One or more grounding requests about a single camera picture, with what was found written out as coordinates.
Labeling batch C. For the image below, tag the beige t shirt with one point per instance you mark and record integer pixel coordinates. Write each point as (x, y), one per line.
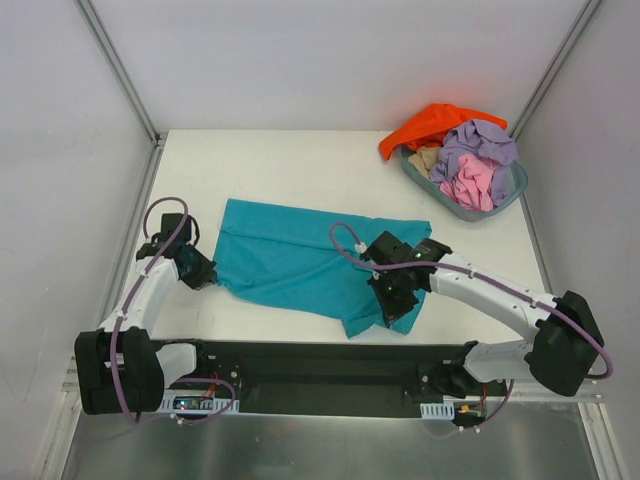
(425, 159)

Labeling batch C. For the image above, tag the teal t shirt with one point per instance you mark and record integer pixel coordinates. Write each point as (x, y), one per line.
(284, 257)

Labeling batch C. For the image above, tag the lilac t shirt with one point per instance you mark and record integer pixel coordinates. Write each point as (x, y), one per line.
(481, 138)

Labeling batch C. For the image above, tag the left aluminium frame post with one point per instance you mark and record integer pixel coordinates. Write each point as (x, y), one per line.
(99, 33)

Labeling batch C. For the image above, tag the pink t shirt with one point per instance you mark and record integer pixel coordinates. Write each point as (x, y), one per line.
(477, 184)

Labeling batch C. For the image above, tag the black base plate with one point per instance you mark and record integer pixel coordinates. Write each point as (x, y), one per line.
(323, 379)

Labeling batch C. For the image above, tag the right aluminium frame post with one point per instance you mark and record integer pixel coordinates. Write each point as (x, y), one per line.
(578, 28)

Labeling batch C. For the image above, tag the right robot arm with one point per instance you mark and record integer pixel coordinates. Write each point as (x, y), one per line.
(558, 342)

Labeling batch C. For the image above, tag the right white cable duct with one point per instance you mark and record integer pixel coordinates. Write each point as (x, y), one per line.
(438, 411)

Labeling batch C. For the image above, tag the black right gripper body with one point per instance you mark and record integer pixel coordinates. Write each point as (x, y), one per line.
(396, 303)

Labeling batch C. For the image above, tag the left white cable duct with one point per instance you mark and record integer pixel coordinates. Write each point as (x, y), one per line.
(195, 405)

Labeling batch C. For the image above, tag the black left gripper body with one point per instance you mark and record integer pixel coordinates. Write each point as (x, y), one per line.
(201, 270)

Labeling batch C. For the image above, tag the aluminium frame post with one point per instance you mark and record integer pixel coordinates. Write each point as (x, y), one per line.
(99, 33)
(578, 28)

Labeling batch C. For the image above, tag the white cable duct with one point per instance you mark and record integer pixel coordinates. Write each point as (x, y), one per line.
(438, 411)
(195, 405)

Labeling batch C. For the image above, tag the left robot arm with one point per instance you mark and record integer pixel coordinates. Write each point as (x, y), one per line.
(118, 362)

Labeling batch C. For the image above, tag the orange t shirt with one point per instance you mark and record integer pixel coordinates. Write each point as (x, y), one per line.
(429, 127)

